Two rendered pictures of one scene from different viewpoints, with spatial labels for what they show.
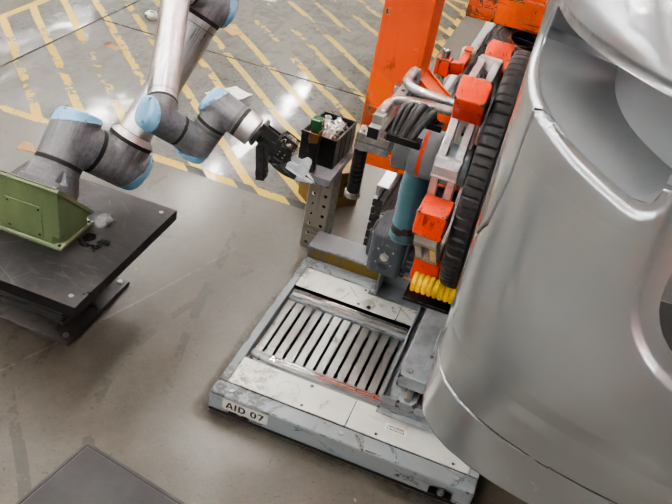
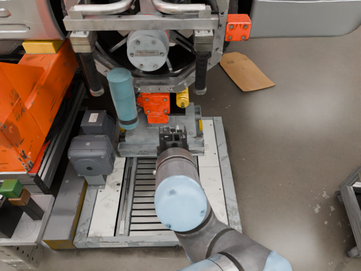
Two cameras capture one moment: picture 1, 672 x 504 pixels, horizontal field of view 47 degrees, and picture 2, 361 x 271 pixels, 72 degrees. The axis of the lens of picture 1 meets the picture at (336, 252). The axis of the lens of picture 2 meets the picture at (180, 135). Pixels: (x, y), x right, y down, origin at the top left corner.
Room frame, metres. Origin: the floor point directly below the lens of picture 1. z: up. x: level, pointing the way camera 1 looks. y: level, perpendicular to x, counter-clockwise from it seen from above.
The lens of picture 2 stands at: (2.02, 0.62, 1.27)
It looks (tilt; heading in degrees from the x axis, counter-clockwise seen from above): 48 degrees down; 256
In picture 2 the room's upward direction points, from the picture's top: straight up
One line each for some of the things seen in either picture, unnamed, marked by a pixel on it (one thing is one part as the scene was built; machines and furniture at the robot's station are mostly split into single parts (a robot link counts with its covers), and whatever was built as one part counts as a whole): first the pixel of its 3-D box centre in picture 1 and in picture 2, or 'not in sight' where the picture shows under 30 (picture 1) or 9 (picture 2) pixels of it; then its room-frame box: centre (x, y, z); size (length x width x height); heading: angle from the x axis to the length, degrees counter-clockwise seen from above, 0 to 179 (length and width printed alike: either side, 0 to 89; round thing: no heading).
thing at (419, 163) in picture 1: (433, 155); (149, 38); (1.92, -0.21, 0.85); 0.21 x 0.14 x 0.14; 77
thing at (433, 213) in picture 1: (432, 217); (236, 27); (1.60, -0.21, 0.85); 0.09 x 0.08 x 0.07; 167
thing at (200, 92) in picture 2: (356, 170); (201, 71); (1.79, -0.01, 0.83); 0.04 x 0.04 x 0.16
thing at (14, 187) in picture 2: (317, 123); (11, 188); (2.40, 0.15, 0.64); 0.04 x 0.04 x 0.04; 77
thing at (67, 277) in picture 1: (51, 261); not in sight; (1.99, 0.93, 0.15); 0.60 x 0.60 x 0.30; 77
